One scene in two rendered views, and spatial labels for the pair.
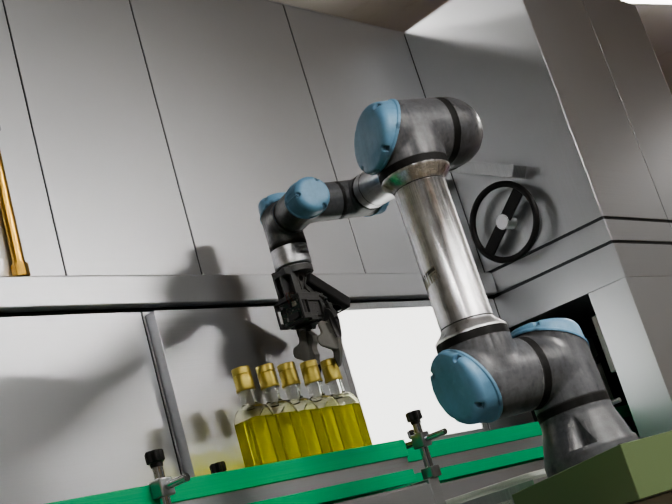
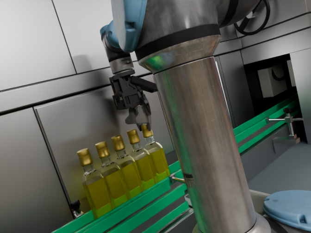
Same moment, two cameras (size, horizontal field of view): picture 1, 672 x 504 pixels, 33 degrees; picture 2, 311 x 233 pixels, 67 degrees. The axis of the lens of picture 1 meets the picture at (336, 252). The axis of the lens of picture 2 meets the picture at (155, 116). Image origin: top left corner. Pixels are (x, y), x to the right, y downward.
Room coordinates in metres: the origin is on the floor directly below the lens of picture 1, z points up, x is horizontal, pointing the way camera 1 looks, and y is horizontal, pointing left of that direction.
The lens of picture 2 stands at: (1.39, -0.20, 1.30)
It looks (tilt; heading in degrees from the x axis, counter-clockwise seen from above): 8 degrees down; 17
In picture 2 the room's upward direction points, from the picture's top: 16 degrees counter-clockwise
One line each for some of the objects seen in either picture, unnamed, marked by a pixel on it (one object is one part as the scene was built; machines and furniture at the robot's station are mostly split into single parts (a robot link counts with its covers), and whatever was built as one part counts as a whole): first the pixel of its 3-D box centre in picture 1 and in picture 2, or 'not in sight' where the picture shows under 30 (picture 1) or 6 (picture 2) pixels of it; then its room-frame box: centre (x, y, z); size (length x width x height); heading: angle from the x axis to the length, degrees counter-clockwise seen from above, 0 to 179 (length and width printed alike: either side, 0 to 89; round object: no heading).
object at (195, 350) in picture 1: (336, 381); (158, 115); (2.38, 0.08, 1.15); 0.90 x 0.03 x 0.34; 140
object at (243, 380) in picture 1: (243, 379); (84, 156); (1.99, 0.23, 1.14); 0.04 x 0.04 x 0.04
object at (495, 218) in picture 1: (507, 222); (251, 14); (2.82, -0.45, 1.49); 0.21 x 0.05 x 0.21; 50
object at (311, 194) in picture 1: (309, 203); (124, 34); (2.08, 0.02, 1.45); 0.11 x 0.11 x 0.08; 31
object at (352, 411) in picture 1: (353, 447); (158, 169); (2.17, 0.08, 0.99); 0.06 x 0.06 x 0.21; 52
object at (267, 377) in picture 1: (267, 377); (102, 149); (2.03, 0.19, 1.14); 0.04 x 0.04 x 0.04
